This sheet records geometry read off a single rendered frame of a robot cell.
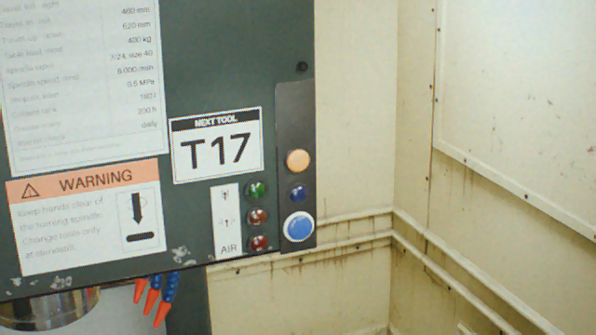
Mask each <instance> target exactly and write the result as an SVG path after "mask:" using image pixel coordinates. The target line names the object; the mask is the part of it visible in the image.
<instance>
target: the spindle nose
mask: <svg viewBox="0 0 596 335"><path fill-rule="evenodd" d="M100 295H101V290H100V286H97V287H93V288H84V289H81V290H77V291H73V290H72V291H67V292H63V293H58V294H54V295H49V296H46V297H42V296H41V297H36V298H32V299H28V300H23V301H15V302H7V303H3V304H0V326H1V327H4V328H10V329H13V330H14V331H21V332H32V331H37V332H40V331H46V330H51V329H54V328H59V327H65V326H67V325H70V324H72V323H74V322H75V321H77V320H79V319H81V318H82V317H83V316H84V315H86V314H87V313H88V312H89V311H90V310H93V309H94V308H95V306H96V305H97V304H98V302H99V301H100Z"/></svg>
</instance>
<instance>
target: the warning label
mask: <svg viewBox="0 0 596 335"><path fill-rule="evenodd" d="M6 184H7V194H8V199H9V204H10V209H11V215H12V220H13V224H14V231H15V236H16V240H17V246H18V251H19V256H20V265H21V271H22V276H26V275H35V274H39V273H44V272H48V271H53V270H57V271H59V270H62V269H67V268H72V267H76V266H81V265H87V264H92V263H96V262H100V261H114V260H119V259H124V258H128V257H134V256H139V255H144V254H149V253H154V252H158V251H163V250H166V244H165V233H164V223H163V212H162V202H161V197H160V191H159V181H158V170H157V160H156V158H154V159H147V160H142V161H135V162H128V163H121V165H114V166H109V167H96V168H90V169H84V170H78V171H72V172H65V173H59V174H53V175H47V176H41V177H34V178H29V179H23V180H16V181H6Z"/></svg>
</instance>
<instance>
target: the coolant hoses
mask: <svg viewBox="0 0 596 335"><path fill-rule="evenodd" d="M180 273H181V272H176V273H173V272H171V273H169V276H168V282H167V283H166V288H165V289H164V294H163V295H162V300H161V301H160V302H159V306H158V309H157V312H156V320H155V323H154V328H158V326H159V325H160V323H161V322H162V320H163V319H164V317H165V315H166V314H167V312H168V311H169V309H170V308H171V304H172V303H173V302H174V296H176V294H177V290H176V288H177V287H178V283H177V282H178V281H179V279H180V278H179V275H180ZM148 277H149V276H148ZM148 277H144V278H139V279H136V284H135V289H134V294H133V295H134V300H133V303H136V304H137V303H138V302H139V300H140V298H141V296H142V294H143V292H144V290H145V288H144V286H145V284H146V282H147V281H148ZM150 278H151V282H150V283H151V288H150V289H149V292H148V296H147V299H146V303H145V306H144V310H143V315H148V313H149V312H150V310H151V308H152V306H153V305H154V303H155V301H156V299H157V297H158V296H159V294H160V291H159V289H160V288H162V286H163V285H162V282H161V281H163V278H164V277H163V275H153V276H151V277H150Z"/></svg>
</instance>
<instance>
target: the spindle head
mask: <svg viewBox="0 0 596 335"><path fill-rule="evenodd" d="M157 2H158V12H159V23H160V30H159V33H160V45H161V55H162V66H163V74H162V77H163V88H164V100H165V111H166V122H167V132H168V145H169V152H168V153H167V154H154V155H148V156H142V157H135V158H129V159H121V160H115V161H108V162H102V164H96V165H89V166H83V167H71V168H65V169H59V170H52V171H47V172H40V173H34V174H27V175H21V176H16V177H12V174H11V169H10V159H9V152H8V148H7V138H6V132H5V128H4V122H3V112H2V105H1V101H0V304H3V303H7V302H18V301H23V300H28V299H32V298H36V297H41V296H42V297H46V296H49V295H54V294H58V293H63V292H67V291H72V290H73V291H77V290H81V289H84V288H93V287H97V286H102V285H107V284H112V283H113V284H116V283H120V282H125V281H129V280H134V279H139V278H144V277H148V276H153V275H162V274H166V273H171V272H173V273H176V272H180V271H185V270H191V269H196V268H199V267H204V266H210V265H214V264H219V263H224V262H230V261H237V260H243V259H247V258H252V257H258V256H263V255H268V254H273V253H277V251H279V221H278V157H277V129H276V96H275V83H285V82H293V81H302V80H310V79H315V0H157ZM254 107H261V110H262V136H263V162H264V170H256V171H251V172H244V173H238V174H233V175H225V176H220V177H213V179H207V180H201V181H189V182H183V183H177V184H174V180H173V169H172V157H171V146H170V134H169V119H171V118H177V117H186V116H193V115H201V114H211V113H216V112H223V111H231V110H238V109H247V108H254ZM154 158H156V160H157V170H158V181H159V191H160V197H161V202H162V212H163V223H164V233H165V244H166V250H163V251H158V252H154V253H149V254H144V255H139V256H134V257H128V258H124V259H119V260H114V261H100V262H96V263H92V264H87V265H81V266H76V267H72V268H67V269H62V270H59V271H57V270H53V271H48V272H44V273H39V274H35V275H26V276H22V271H21V265H20V256H19V251H18V246H17V240H16V236H15V231H14V224H13V220H12V215H11V209H10V204H9V199H8V194H7V184H6V181H16V180H23V179H29V178H34V177H41V176H47V175H53V174H59V173H65V172H72V171H78V170H84V169H90V168H102V167H109V166H114V165H121V163H128V162H135V161H142V160H147V159H154ZM253 179H262V180H264V181H265V182H266V183H267V186H268V192H267V195H266V197H265V198H264V199H263V200H261V202H258V203H252V202H250V200H249V199H248V198H247V197H246V196H245V195H244V187H246V185H247V183H248V182H249V181H251V180H253ZM234 183H238V201H239V221H240V240H241V241H242V256H241V255H237V257H235V256H233V258H228V259H222V260H218V261H216V253H215V238H214V230H213V223H212V208H211V193H210V187H215V186H222V185H227V184H234ZM254 206H263V207H265V208H266V209H267V210H268V214H270V219H268V222H267V223H266V224H265V225H264V227H263V228H261V229H252V228H250V226H249V225H248V224H247V222H246V216H247V212H248V211H249V209H250V208H252V207H254ZM258 232H263V233H266V234H267V235H269V236H270V240H271V244H270V247H269V249H267V250H266V251H265V252H263V254H261V255H253V253H251V252H250V251H249V250H248V247H247V243H248V239H249V237H250V236H251V235H252V234H254V233H258Z"/></svg>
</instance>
